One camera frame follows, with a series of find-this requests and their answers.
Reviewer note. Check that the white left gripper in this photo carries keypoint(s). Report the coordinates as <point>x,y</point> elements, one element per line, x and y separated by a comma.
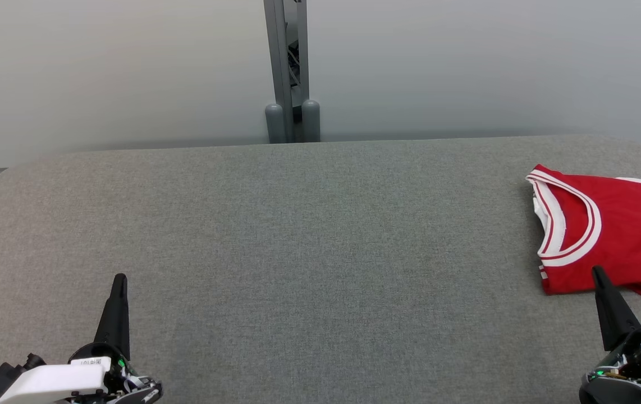
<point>56,381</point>

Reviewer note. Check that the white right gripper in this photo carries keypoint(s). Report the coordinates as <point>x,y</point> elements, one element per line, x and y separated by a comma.
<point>635,376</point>

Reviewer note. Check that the red jersey white sleeves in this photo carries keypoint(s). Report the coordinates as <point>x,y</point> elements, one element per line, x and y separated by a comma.
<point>618,224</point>

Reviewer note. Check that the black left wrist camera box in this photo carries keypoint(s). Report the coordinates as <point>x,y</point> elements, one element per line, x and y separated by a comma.
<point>3,379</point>

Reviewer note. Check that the grey metal truss post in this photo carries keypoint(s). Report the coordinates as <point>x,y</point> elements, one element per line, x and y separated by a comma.
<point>289,67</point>

